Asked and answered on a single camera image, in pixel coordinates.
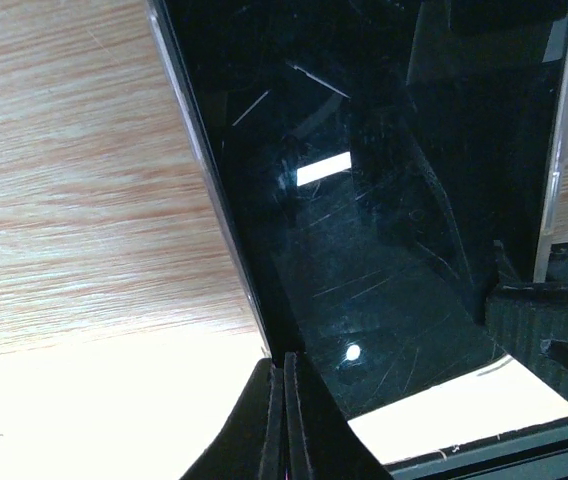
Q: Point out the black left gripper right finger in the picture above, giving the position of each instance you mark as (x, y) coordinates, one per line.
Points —
(321, 445)

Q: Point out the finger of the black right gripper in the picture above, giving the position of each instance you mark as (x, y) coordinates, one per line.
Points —
(529, 321)

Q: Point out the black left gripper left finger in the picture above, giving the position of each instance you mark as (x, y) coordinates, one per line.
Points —
(250, 444)

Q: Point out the black phone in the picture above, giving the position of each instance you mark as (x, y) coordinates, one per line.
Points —
(364, 200)

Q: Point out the black enclosure frame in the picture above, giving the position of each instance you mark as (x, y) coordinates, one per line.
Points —
(538, 452)

